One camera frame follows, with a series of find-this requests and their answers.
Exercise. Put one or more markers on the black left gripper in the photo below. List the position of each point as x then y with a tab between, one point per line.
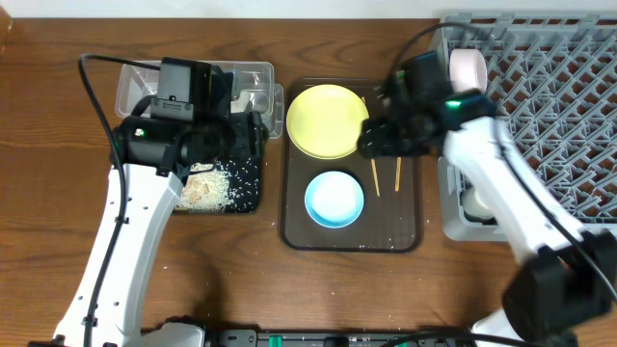
248	140

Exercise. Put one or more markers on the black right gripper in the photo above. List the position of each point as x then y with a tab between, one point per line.
378	140

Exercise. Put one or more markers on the rice leftovers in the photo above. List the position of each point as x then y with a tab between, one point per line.
226	187

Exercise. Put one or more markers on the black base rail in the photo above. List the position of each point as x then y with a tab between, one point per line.
253	338

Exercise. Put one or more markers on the white cup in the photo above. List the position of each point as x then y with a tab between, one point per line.
474	207

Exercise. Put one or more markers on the dark brown serving tray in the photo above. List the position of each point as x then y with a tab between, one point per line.
390	224

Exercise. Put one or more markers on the white tissue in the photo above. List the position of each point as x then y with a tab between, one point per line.
244	103

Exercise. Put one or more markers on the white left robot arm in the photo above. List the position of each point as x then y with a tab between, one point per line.
199	115

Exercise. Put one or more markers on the pink bowl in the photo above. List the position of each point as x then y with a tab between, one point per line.
467	70

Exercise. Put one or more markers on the yellow plate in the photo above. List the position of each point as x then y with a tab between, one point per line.
325	121

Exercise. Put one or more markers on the black waste tray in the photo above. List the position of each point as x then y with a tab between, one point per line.
197	149

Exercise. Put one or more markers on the blue bowl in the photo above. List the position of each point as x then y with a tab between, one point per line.
334	199

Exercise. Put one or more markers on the wooden chopstick near plate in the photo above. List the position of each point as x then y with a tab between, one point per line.
374	167

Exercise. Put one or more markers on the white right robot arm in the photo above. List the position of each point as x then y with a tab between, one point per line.
567	273

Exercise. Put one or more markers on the clear plastic waste bin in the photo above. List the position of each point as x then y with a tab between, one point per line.
255	77

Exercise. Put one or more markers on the grey dishwasher rack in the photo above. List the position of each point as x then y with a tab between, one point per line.
553	80

